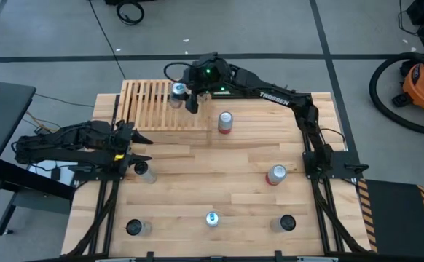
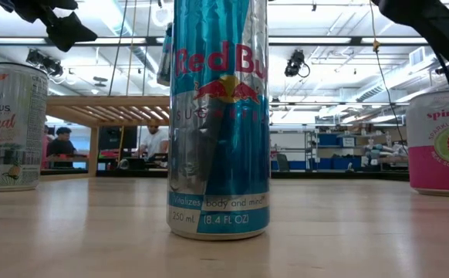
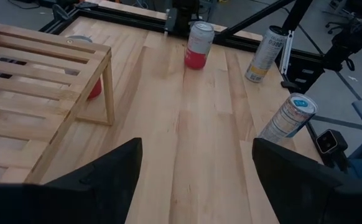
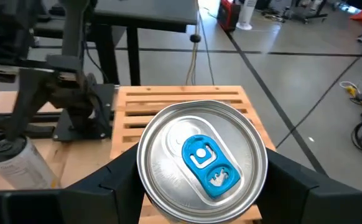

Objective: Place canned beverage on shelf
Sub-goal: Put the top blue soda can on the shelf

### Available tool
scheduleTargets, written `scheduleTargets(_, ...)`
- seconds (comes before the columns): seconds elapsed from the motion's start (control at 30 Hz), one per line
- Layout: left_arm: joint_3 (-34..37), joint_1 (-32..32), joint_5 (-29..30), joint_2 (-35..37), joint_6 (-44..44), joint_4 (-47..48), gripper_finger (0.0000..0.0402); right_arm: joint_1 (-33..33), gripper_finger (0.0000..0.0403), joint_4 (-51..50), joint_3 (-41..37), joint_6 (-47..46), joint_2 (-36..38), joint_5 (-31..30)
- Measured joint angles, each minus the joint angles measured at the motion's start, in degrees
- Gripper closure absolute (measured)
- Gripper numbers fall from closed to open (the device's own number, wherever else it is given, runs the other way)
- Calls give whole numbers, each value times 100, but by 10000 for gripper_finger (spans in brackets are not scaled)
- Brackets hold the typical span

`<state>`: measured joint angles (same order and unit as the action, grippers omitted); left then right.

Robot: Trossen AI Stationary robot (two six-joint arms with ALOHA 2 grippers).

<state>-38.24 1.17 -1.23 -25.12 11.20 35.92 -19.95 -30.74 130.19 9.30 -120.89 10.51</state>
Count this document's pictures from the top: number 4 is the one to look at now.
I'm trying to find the beige cable with black ball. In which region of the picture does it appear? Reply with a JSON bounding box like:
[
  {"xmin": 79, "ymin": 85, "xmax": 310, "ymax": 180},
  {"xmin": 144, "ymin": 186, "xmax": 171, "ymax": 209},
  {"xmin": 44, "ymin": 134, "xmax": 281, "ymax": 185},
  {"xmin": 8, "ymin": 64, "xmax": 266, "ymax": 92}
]
[{"xmin": 185, "ymin": 32, "xmax": 202, "ymax": 86}]

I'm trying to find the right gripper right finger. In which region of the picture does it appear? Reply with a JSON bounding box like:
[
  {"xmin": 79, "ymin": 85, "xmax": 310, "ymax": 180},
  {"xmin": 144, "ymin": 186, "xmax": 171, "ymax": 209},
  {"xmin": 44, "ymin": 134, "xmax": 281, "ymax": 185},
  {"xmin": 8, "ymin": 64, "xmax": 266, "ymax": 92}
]
[{"xmin": 254, "ymin": 147, "xmax": 362, "ymax": 224}]

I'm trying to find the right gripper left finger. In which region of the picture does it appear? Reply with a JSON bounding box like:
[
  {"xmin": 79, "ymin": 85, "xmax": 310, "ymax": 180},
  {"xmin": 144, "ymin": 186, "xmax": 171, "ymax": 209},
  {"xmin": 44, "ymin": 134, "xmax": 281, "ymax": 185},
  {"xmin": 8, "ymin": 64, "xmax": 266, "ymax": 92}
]
[{"xmin": 0, "ymin": 143, "xmax": 148, "ymax": 224}]

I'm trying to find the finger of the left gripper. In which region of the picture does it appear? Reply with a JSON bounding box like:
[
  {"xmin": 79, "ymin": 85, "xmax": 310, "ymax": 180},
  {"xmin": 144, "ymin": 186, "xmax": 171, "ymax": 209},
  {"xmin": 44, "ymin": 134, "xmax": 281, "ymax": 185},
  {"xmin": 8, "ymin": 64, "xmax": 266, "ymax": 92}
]
[{"xmin": 6, "ymin": 68, "xmax": 50, "ymax": 141}]

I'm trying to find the red black box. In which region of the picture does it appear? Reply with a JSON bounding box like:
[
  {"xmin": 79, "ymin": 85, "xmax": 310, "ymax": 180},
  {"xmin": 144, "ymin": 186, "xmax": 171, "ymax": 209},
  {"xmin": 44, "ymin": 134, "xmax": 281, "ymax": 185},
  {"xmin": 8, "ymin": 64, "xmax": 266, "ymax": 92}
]
[{"xmin": 216, "ymin": 0, "xmax": 241, "ymax": 32}]

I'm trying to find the white tower fan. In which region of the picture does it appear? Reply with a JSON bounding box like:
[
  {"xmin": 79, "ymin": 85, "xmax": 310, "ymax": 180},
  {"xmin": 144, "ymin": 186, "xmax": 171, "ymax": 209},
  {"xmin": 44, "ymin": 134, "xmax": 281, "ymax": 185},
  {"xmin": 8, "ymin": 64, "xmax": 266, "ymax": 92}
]
[{"xmin": 235, "ymin": 0, "xmax": 259, "ymax": 31}]

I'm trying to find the dark grey desk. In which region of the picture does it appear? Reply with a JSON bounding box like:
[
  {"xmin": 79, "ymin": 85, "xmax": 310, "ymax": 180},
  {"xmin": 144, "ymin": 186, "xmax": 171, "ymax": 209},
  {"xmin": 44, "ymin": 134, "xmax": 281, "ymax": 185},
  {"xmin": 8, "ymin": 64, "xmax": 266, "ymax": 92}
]
[{"xmin": 33, "ymin": 0, "xmax": 200, "ymax": 86}]

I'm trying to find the Celsius tropical vibe can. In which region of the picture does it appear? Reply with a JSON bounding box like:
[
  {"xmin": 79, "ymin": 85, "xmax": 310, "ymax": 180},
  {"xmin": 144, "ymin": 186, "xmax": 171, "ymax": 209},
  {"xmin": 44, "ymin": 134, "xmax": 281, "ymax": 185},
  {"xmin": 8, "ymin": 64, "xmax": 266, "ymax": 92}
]
[{"xmin": 0, "ymin": 134, "xmax": 60, "ymax": 190}]

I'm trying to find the thin black floor cable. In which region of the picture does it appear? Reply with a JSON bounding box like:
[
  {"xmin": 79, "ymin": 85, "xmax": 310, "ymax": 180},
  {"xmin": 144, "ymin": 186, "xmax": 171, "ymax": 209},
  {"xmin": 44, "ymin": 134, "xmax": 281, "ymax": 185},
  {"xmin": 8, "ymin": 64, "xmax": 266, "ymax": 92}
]
[{"xmin": 198, "ymin": 9, "xmax": 216, "ymax": 86}]

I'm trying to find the wooden slatted shelf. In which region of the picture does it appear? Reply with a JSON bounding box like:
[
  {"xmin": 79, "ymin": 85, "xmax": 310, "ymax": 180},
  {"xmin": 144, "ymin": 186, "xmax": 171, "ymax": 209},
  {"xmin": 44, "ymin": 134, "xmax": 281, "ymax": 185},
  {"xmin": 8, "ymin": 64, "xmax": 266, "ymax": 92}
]
[{"xmin": 109, "ymin": 85, "xmax": 277, "ymax": 224}]

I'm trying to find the blue silver Red Bull can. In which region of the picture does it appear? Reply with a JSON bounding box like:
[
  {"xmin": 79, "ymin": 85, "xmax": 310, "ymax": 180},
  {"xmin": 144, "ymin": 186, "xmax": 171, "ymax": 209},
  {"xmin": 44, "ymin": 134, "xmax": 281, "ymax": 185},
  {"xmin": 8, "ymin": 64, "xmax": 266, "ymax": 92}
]
[{"xmin": 136, "ymin": 99, "xmax": 269, "ymax": 224}]

